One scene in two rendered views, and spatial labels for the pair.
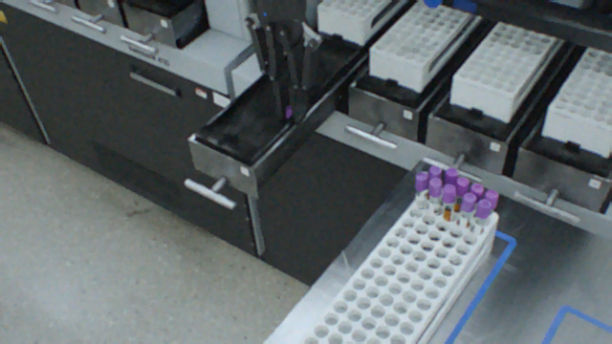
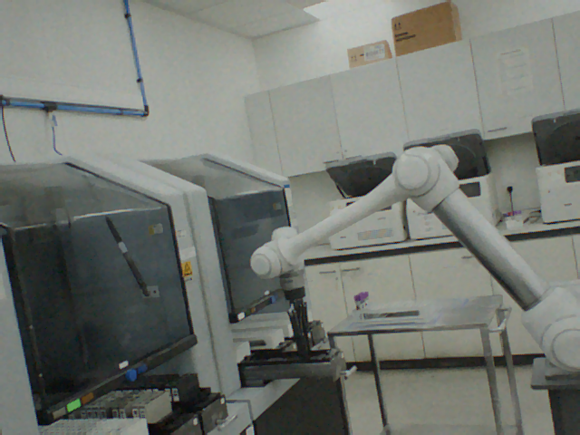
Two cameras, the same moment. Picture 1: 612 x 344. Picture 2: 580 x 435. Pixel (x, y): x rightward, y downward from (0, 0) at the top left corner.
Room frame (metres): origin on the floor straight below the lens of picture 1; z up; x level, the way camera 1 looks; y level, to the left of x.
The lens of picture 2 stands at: (1.33, 2.12, 1.37)
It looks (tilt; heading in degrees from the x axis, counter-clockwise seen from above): 3 degrees down; 256
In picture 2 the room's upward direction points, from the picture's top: 10 degrees counter-clockwise
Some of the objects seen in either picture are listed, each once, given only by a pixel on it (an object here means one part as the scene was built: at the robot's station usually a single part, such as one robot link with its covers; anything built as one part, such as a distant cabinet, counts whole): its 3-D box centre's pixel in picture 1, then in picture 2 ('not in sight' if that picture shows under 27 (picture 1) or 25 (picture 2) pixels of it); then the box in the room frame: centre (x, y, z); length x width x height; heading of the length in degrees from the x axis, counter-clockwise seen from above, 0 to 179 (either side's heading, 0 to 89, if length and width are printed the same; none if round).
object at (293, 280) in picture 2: not in sight; (292, 279); (0.84, 0.02, 1.07); 0.09 x 0.09 x 0.06
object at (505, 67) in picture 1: (515, 54); (261, 332); (0.91, -0.37, 0.83); 0.30 x 0.10 x 0.06; 142
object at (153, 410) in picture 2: not in sight; (156, 408); (1.36, 0.37, 0.85); 0.12 x 0.02 x 0.06; 53
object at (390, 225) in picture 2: not in sight; (372, 199); (-0.40, -2.26, 1.22); 0.62 x 0.56 x 0.64; 50
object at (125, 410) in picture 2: not in sight; (136, 409); (1.41, 0.33, 0.85); 0.12 x 0.02 x 0.06; 52
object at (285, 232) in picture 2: not in sight; (285, 249); (0.84, 0.03, 1.18); 0.13 x 0.11 x 0.16; 54
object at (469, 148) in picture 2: not in sight; (449, 183); (-0.86, -1.90, 1.24); 0.62 x 0.56 x 0.69; 53
